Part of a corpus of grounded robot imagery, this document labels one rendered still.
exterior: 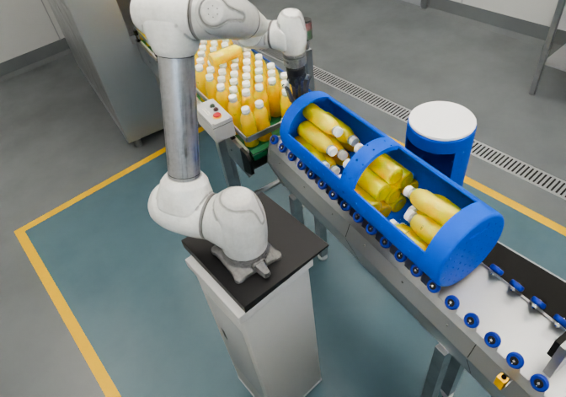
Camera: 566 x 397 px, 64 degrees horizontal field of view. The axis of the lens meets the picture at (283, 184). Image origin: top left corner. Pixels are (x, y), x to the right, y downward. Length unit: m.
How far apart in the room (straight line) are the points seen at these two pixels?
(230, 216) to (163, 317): 1.50
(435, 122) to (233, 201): 1.04
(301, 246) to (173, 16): 0.83
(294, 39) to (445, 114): 0.77
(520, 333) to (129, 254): 2.33
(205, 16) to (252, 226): 0.60
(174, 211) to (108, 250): 1.81
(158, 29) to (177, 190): 0.47
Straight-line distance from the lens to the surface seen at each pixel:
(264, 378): 1.92
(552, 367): 1.49
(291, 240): 1.58
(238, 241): 1.38
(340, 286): 2.67
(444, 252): 1.37
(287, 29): 1.69
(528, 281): 2.68
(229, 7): 1.15
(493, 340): 1.49
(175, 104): 1.31
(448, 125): 2.03
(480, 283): 1.64
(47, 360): 2.92
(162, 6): 1.24
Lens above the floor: 2.24
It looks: 44 degrees down
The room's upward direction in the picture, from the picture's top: 8 degrees counter-clockwise
